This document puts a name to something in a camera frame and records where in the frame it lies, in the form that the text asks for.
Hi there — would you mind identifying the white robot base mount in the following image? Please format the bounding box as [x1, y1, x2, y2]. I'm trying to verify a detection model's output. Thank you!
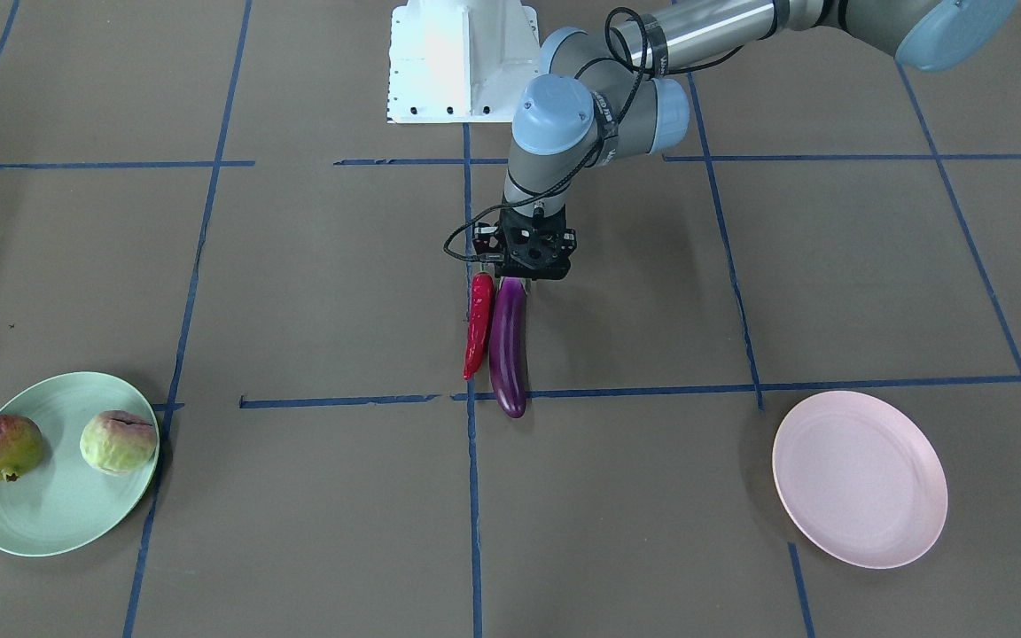
[386, 1, 542, 125]

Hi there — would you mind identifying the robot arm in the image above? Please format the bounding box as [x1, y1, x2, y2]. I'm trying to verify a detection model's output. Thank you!
[455, 1, 1015, 280]

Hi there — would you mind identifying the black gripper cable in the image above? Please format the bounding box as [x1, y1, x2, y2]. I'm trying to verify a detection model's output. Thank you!
[443, 7, 746, 263]

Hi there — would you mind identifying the purple eggplant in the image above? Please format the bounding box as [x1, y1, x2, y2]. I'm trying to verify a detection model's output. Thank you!
[487, 277, 527, 418]

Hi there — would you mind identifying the green plate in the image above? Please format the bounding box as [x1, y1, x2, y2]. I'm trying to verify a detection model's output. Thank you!
[0, 371, 159, 557]

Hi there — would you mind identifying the red chili pepper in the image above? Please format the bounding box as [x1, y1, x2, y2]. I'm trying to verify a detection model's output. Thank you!
[461, 271, 497, 380]

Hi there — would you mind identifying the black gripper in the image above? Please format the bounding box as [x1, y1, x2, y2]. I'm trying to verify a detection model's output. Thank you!
[473, 207, 578, 280]

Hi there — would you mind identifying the pink plate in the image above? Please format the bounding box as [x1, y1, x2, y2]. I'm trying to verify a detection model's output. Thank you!
[771, 389, 949, 570]

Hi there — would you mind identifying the green pink peach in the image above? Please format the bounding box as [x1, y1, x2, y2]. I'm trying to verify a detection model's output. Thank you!
[80, 409, 159, 476]

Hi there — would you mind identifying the red yellow pomegranate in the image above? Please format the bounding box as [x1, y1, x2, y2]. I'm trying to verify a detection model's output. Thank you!
[0, 415, 45, 482]

